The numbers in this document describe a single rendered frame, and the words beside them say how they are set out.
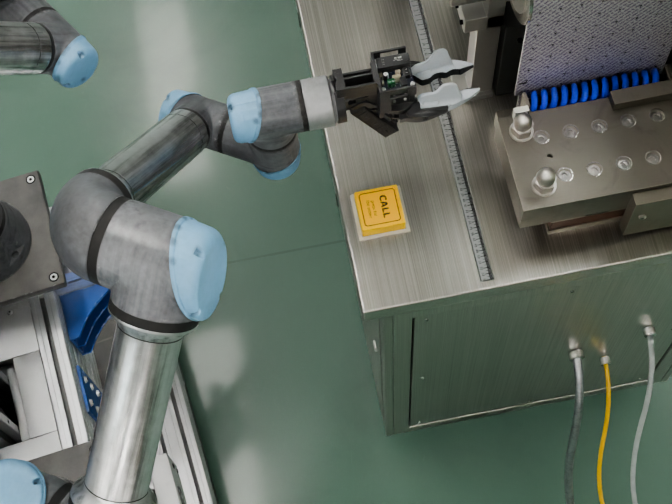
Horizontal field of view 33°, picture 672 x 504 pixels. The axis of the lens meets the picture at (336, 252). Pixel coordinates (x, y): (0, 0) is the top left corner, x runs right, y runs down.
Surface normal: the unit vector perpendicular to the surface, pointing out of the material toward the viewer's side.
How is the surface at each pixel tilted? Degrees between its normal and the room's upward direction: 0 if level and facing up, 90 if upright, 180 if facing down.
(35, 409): 0
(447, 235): 0
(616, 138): 0
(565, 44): 90
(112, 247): 25
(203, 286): 85
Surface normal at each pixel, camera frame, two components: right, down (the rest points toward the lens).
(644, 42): 0.18, 0.90
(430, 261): -0.05, -0.39
